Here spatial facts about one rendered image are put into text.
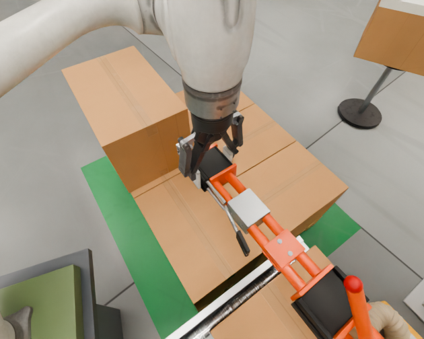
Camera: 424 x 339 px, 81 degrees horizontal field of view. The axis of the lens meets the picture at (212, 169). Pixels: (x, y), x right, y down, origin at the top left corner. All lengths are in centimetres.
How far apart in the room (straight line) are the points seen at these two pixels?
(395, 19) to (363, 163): 105
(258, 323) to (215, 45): 68
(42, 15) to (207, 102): 23
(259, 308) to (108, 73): 122
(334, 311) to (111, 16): 57
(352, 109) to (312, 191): 152
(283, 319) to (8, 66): 77
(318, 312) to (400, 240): 178
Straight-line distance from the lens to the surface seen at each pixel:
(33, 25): 40
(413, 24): 222
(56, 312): 105
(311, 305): 50
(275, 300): 80
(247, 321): 78
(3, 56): 38
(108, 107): 124
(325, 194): 146
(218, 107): 38
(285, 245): 51
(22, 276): 121
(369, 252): 208
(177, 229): 127
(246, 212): 52
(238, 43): 32
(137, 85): 131
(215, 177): 55
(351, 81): 322
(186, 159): 47
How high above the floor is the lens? 173
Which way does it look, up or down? 57 degrees down
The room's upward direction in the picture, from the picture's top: straight up
